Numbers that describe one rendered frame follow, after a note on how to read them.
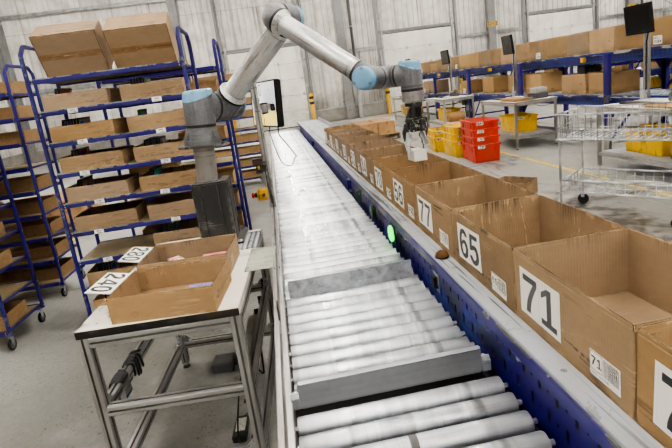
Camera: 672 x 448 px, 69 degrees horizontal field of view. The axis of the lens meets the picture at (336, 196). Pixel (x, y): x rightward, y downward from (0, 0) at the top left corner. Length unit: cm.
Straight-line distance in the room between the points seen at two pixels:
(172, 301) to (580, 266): 130
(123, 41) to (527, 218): 272
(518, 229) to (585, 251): 40
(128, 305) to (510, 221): 133
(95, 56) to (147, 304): 211
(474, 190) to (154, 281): 134
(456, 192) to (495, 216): 39
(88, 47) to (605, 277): 315
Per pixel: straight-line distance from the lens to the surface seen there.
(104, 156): 355
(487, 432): 115
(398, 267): 183
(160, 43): 350
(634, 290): 139
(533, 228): 168
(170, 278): 213
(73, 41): 361
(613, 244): 134
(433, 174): 235
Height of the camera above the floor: 147
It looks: 13 degrees down
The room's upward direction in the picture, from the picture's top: 8 degrees counter-clockwise
